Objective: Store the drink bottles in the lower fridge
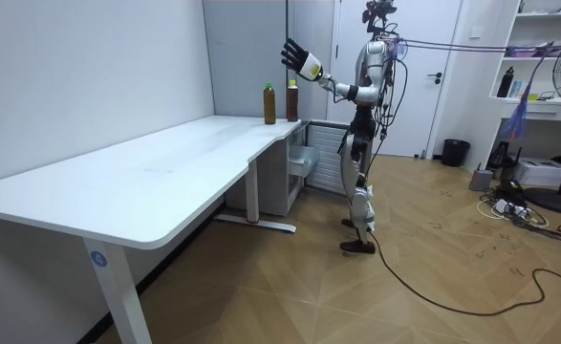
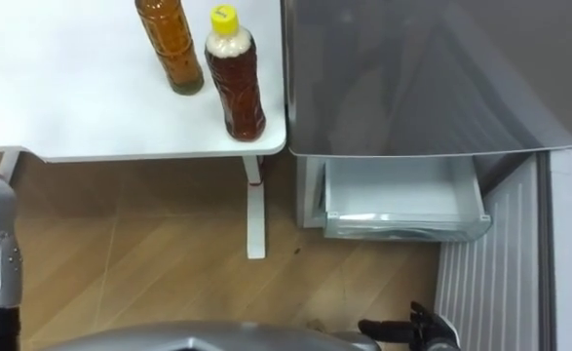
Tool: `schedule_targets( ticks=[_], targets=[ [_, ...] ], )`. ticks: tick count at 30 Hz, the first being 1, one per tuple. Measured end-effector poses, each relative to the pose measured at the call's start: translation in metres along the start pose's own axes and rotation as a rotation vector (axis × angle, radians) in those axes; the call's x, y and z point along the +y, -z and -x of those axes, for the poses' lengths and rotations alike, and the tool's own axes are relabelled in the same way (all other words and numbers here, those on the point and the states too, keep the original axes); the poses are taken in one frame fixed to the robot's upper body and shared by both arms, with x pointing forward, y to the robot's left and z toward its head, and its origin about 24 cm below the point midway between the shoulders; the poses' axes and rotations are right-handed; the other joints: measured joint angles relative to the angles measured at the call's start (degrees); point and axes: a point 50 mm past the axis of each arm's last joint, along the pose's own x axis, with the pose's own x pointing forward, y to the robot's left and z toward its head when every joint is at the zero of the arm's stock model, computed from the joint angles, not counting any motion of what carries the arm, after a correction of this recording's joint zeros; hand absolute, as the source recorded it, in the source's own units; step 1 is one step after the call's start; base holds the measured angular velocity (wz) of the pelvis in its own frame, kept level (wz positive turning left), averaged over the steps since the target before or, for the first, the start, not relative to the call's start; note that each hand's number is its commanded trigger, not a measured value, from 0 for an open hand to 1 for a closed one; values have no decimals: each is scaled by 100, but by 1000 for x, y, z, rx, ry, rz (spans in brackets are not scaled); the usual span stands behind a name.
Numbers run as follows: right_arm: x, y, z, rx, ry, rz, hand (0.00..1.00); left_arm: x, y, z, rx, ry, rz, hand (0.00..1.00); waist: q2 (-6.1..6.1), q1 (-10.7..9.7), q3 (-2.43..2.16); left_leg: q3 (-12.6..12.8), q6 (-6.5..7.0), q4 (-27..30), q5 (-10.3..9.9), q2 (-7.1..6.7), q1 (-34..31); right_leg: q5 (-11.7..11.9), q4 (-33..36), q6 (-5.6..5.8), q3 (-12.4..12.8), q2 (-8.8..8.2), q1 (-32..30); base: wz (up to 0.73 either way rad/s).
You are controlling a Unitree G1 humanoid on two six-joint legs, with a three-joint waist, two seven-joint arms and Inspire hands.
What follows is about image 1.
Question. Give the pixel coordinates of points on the small grey device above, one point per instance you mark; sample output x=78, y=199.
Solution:
x=480, y=180

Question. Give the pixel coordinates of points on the robot body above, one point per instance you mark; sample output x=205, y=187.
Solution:
x=362, y=67

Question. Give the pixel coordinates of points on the white cardboard box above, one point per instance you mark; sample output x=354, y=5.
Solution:
x=540, y=173

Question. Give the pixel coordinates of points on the purple tray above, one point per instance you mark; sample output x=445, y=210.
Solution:
x=521, y=51

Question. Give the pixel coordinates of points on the yellow-capped dark tea bottle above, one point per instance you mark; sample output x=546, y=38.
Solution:
x=292, y=105

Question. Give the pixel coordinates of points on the white power strip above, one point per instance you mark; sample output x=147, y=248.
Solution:
x=507, y=207

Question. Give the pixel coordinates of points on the white desk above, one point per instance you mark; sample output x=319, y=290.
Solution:
x=141, y=172

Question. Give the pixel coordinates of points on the clear fridge drawer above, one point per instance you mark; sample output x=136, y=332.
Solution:
x=303, y=160

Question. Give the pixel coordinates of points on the green-capped tea bottle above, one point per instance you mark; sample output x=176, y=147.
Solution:
x=269, y=107

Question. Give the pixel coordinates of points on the white light switch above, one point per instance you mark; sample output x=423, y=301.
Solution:
x=475, y=32

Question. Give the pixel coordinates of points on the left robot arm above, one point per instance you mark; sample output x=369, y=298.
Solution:
x=363, y=93

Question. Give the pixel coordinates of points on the black waste bin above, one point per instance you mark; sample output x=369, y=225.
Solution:
x=455, y=154

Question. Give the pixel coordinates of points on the black flask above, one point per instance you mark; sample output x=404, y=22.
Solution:
x=505, y=83

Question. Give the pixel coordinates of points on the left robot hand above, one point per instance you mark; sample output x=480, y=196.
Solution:
x=310, y=66

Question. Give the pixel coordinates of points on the white room door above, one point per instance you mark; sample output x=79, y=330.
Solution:
x=418, y=110

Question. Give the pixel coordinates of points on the robot legs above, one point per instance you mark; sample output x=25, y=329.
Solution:
x=359, y=200

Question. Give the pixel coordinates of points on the white shelf unit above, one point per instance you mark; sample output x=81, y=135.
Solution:
x=538, y=111

